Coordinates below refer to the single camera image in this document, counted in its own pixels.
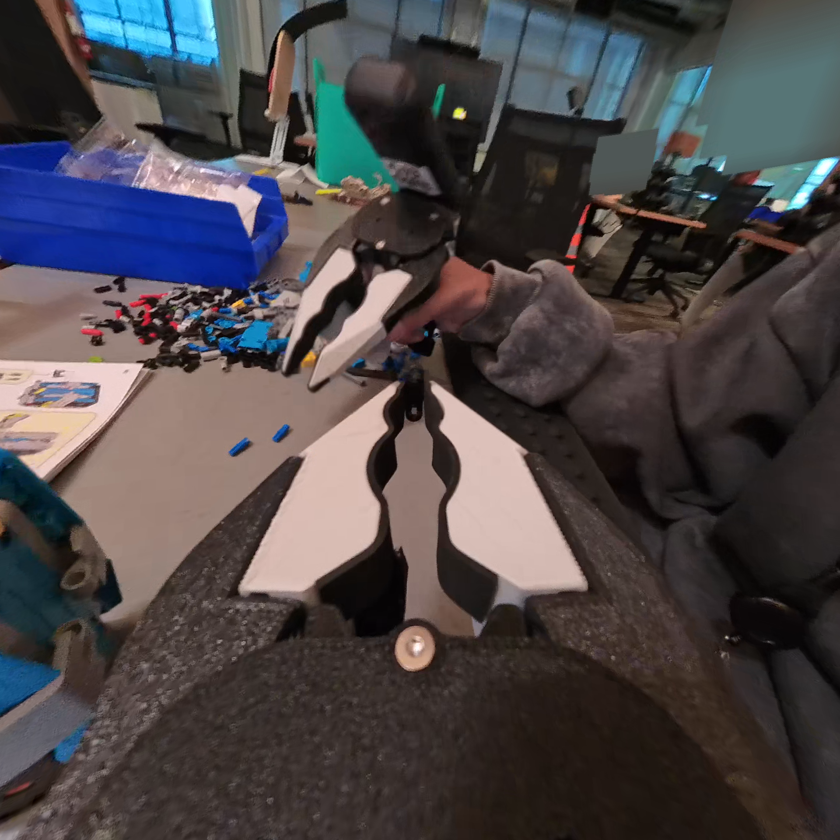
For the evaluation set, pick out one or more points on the person's right forearm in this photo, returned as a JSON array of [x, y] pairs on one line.
[[544, 328]]

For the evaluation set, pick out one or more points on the open instruction booklet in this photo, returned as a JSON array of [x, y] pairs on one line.
[[59, 407]]

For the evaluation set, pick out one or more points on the clear plastic bags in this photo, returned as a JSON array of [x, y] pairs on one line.
[[157, 170]]

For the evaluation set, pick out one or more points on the blue toy pin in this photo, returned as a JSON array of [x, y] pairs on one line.
[[239, 447], [281, 433]]

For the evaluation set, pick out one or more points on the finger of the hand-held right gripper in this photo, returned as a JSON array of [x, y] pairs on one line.
[[321, 289], [364, 321]]

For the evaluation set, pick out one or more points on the grey blue toy brick model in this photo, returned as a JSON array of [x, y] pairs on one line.
[[39, 577]]

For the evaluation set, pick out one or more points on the pile of toy brick pieces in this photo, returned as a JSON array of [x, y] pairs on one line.
[[216, 321]]

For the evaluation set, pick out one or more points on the yellow pen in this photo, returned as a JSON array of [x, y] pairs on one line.
[[328, 191]]

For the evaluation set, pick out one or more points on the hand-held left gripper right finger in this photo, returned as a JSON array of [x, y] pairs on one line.
[[518, 518]]

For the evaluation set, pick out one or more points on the small black wedge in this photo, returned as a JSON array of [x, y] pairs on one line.
[[298, 197]]

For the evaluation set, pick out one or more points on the blue plastic bin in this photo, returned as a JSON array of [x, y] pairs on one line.
[[131, 216]]

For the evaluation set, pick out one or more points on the black office chair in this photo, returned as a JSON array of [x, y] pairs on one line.
[[259, 111]]

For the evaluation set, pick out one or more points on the black perforated board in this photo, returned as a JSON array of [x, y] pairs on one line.
[[544, 446]]

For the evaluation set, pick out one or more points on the black toy connector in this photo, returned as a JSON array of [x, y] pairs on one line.
[[414, 400]]

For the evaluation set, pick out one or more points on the small wooden model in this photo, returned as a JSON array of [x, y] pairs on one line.
[[364, 190]]

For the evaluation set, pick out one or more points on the person's right hand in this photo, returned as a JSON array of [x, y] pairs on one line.
[[459, 298]]

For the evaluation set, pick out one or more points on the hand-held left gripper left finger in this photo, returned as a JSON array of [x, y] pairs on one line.
[[315, 518]]

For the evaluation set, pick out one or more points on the orange striped cone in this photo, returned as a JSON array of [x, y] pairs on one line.
[[576, 236]]

